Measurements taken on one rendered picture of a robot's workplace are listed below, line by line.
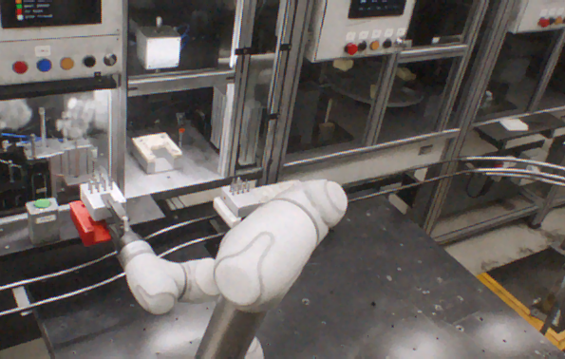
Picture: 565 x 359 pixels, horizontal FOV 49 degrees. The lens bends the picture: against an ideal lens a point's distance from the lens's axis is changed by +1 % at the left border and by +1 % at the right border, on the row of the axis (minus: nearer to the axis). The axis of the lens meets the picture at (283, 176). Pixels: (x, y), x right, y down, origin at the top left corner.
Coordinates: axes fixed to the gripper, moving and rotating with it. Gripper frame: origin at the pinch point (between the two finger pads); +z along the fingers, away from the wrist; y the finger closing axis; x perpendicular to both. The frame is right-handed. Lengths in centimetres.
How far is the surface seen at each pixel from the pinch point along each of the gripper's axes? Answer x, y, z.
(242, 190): -50, -10, 6
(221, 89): -57, 11, 41
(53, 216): 14.2, -3.3, 5.4
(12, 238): 24.8, -12.9, 10.5
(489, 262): -226, -104, 4
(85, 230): 6.5, -7.1, 0.6
